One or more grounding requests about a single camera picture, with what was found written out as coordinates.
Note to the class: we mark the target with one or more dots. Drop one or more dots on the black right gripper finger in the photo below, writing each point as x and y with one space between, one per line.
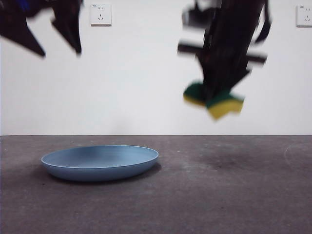
229 75
208 78

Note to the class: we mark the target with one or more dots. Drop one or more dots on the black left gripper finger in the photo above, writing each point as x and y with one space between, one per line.
17 31
70 29

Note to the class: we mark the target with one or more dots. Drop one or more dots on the yellow sponge with green pad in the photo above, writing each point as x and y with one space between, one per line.
226 107

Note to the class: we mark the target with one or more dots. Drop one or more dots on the light blue round plate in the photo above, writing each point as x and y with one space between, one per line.
97 168

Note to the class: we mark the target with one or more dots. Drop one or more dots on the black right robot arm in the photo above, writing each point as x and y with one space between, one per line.
239 9

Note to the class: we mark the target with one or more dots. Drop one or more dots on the white wall power socket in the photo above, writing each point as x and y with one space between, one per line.
304 15
101 14

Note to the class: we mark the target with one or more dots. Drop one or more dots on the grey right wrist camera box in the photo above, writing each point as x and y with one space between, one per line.
195 15

